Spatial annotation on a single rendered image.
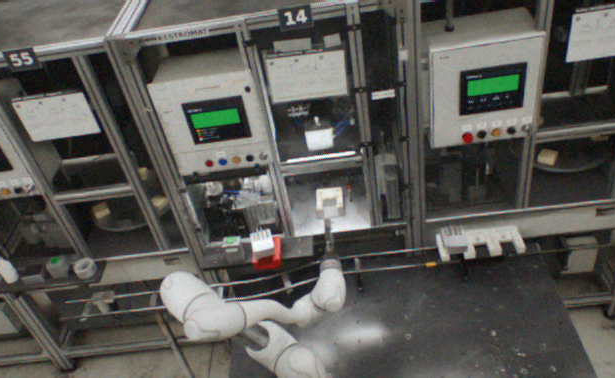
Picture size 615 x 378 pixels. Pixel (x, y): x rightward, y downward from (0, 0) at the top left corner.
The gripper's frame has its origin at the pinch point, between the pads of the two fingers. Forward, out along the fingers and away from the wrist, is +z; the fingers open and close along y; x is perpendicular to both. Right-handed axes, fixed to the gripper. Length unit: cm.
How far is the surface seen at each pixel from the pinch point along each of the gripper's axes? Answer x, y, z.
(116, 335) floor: 151, -112, 45
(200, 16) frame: 38, 88, 36
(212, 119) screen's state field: 40, 53, 18
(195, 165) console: 54, 29, 20
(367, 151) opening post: -21.0, 23.1, 22.7
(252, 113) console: 24, 51, 20
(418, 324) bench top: -34, -44, -20
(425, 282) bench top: -41, -45, 3
